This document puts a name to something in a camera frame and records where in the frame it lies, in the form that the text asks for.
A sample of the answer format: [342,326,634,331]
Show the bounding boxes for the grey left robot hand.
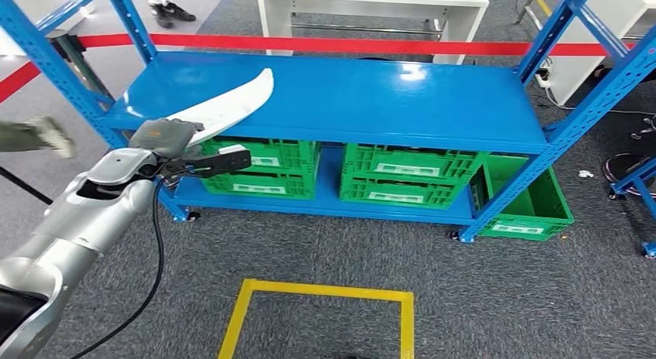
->
[128,118,206,161]

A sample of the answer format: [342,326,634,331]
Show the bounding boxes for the white curved plastic part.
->
[166,67,275,149]

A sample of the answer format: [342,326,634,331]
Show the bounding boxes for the blue metal shelf rack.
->
[606,159,656,259]
[0,0,656,244]

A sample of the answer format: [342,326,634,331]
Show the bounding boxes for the green plastic crate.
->
[340,176,465,210]
[202,136,323,174]
[202,169,318,200]
[342,143,489,183]

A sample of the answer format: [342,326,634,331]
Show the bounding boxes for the yellow tape floor square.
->
[217,279,415,359]

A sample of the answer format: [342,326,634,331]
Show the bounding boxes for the open empty green crate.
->
[469,154,575,242]

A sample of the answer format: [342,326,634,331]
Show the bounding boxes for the grey metal table leg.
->
[514,0,542,25]

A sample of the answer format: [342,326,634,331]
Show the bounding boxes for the white cabinet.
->
[543,0,656,107]

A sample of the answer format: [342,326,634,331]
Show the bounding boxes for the chrome round stool base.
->
[603,152,656,197]

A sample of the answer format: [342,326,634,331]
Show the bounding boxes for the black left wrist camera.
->
[162,145,253,183]

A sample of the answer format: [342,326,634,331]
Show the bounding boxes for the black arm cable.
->
[69,177,168,359]

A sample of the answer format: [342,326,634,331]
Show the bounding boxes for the chrome stanchion post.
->
[46,29,116,111]

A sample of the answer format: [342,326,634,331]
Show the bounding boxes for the white floor cable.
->
[545,87,656,117]

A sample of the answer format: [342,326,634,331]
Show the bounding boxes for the chrome stool frame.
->
[630,115,656,141]

